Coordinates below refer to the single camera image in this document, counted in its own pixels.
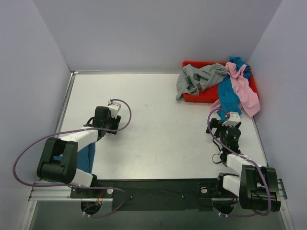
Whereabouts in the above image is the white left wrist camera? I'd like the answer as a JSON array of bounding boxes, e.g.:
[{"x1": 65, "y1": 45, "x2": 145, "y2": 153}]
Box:
[{"x1": 107, "y1": 100, "x2": 121, "y2": 118}]

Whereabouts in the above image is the dark teal t shirt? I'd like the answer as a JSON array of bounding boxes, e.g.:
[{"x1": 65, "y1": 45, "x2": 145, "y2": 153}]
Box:
[{"x1": 37, "y1": 138, "x2": 95, "y2": 187}]

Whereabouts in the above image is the pink t shirt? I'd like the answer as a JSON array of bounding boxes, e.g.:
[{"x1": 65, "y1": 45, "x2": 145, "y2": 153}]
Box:
[{"x1": 211, "y1": 62, "x2": 260, "y2": 117}]

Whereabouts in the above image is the grey t shirt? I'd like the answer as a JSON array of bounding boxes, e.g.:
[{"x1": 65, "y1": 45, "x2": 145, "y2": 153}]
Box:
[{"x1": 176, "y1": 63, "x2": 227, "y2": 100}]

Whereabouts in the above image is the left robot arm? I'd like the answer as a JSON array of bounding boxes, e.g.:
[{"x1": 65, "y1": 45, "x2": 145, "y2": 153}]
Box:
[{"x1": 36, "y1": 103, "x2": 121, "y2": 197}]

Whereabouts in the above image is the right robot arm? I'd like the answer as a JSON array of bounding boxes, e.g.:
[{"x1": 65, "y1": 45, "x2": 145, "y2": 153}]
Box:
[{"x1": 206, "y1": 118, "x2": 281, "y2": 217}]

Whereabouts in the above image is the red plastic bin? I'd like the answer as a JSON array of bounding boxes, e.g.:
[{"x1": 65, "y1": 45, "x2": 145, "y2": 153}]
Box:
[{"x1": 183, "y1": 61, "x2": 257, "y2": 104}]

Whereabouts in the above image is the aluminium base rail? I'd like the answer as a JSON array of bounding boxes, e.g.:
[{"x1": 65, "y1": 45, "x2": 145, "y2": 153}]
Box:
[{"x1": 28, "y1": 178, "x2": 288, "y2": 202}]

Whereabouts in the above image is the bright turquoise t shirt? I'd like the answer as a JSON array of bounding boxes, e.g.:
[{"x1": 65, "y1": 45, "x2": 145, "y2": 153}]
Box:
[{"x1": 217, "y1": 57, "x2": 251, "y2": 121}]

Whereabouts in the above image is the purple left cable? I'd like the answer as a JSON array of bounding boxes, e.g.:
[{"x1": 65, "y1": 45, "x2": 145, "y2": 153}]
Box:
[{"x1": 12, "y1": 98, "x2": 132, "y2": 219}]

